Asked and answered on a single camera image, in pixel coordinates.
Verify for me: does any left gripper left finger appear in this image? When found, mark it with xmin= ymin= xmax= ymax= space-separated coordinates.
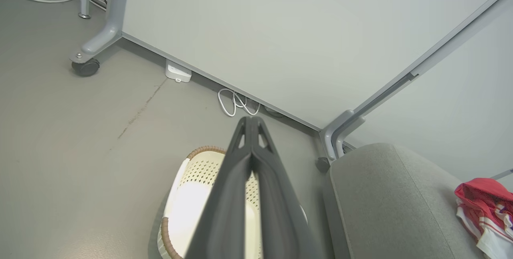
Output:
xmin=186 ymin=117 xmax=253 ymax=259

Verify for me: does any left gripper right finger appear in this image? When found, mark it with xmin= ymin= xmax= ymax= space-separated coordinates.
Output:
xmin=251 ymin=117 xmax=321 ymax=259

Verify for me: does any white garment with red stripes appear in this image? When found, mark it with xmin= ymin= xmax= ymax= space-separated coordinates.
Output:
xmin=457 ymin=203 xmax=513 ymax=259

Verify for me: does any cream perforated laundry basket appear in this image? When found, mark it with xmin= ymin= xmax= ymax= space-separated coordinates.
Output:
xmin=157 ymin=146 xmax=309 ymax=259

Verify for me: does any grey partition leg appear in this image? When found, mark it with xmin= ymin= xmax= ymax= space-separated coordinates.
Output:
xmin=333 ymin=115 xmax=366 ymax=159
xmin=69 ymin=0 xmax=129 ymax=65
xmin=319 ymin=109 xmax=355 ymax=162

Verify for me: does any grey fabric sofa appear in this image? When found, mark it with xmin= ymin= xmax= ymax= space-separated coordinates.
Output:
xmin=323 ymin=143 xmax=513 ymax=259

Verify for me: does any white power adapter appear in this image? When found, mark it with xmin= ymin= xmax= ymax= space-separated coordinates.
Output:
xmin=165 ymin=60 xmax=192 ymax=83

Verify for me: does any white partition panel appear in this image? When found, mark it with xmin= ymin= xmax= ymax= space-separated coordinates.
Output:
xmin=353 ymin=0 xmax=513 ymax=181
xmin=120 ymin=0 xmax=513 ymax=132

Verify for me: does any white looped cable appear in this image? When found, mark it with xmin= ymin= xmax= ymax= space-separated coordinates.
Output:
xmin=218 ymin=88 xmax=261 ymax=117

